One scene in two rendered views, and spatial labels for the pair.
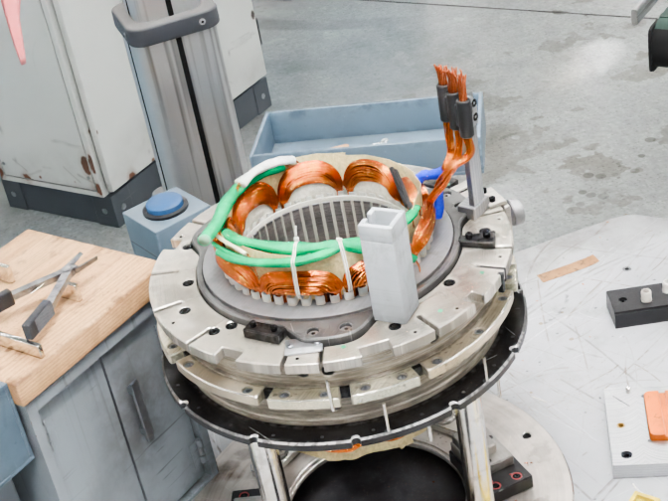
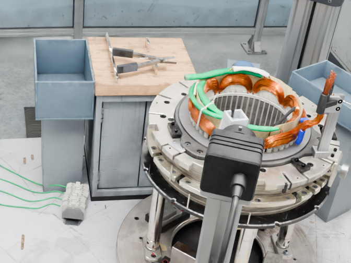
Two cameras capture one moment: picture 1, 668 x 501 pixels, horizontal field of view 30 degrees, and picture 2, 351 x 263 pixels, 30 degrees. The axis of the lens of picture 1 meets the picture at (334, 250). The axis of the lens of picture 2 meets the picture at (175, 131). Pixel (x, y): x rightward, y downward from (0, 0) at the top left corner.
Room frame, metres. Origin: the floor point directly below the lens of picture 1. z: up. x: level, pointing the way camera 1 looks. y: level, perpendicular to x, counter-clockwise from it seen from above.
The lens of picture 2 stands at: (0.12, -0.43, 1.69)
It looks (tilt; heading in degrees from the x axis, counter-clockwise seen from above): 35 degrees down; 35
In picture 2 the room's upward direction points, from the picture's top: 8 degrees clockwise
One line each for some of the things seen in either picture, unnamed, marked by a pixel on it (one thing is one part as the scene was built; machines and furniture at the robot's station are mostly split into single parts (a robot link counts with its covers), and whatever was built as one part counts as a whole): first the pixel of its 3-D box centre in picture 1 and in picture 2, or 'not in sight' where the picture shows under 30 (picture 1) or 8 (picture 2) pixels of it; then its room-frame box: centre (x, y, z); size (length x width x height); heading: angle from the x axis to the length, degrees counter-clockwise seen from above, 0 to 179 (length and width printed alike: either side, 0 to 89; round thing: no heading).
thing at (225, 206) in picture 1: (238, 199); (223, 73); (0.95, 0.07, 1.15); 0.15 x 0.04 x 0.02; 145
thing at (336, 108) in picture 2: (467, 113); (333, 104); (0.94, -0.13, 1.20); 0.02 x 0.01 x 0.03; 137
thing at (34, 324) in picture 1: (38, 319); (127, 68); (0.92, 0.26, 1.09); 0.04 x 0.01 x 0.02; 157
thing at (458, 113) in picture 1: (455, 108); (326, 97); (0.93, -0.12, 1.21); 0.04 x 0.04 x 0.03; 55
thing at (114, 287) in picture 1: (26, 309); (141, 64); (1.00, 0.29, 1.05); 0.20 x 0.19 x 0.02; 141
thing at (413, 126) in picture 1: (385, 234); (337, 151); (1.23, -0.06, 0.92); 0.25 x 0.11 x 0.28; 77
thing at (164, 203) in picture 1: (164, 203); (244, 66); (1.18, 0.17, 1.04); 0.04 x 0.04 x 0.01
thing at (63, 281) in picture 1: (60, 287); (150, 63); (0.97, 0.25, 1.09); 0.06 x 0.01 x 0.01; 166
